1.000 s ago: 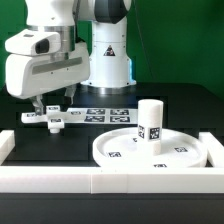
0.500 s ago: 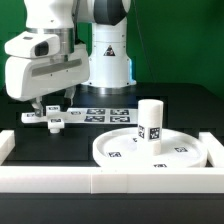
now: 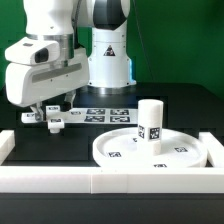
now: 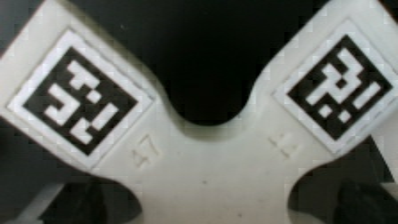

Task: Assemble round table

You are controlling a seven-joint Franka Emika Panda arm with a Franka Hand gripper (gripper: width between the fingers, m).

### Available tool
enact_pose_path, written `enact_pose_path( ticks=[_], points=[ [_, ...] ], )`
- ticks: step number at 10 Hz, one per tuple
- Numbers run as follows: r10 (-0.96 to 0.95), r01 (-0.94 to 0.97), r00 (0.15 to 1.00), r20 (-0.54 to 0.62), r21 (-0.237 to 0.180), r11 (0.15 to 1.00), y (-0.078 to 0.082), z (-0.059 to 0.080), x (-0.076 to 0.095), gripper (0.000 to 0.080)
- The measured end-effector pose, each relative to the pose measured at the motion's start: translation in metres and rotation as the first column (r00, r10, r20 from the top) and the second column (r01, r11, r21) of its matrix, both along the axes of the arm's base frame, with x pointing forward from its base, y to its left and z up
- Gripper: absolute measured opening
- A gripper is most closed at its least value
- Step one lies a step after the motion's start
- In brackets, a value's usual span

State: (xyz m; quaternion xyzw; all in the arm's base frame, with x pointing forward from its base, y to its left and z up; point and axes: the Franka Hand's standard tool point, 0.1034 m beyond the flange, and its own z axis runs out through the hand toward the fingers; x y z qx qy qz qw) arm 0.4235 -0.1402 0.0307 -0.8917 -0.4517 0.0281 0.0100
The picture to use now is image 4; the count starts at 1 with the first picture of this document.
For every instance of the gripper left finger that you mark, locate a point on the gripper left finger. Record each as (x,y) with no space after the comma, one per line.
(83,202)

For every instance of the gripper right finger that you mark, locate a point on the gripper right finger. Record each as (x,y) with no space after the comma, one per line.
(346,199)

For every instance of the white cross table base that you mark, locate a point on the white cross table base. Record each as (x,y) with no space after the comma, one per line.
(213,174)

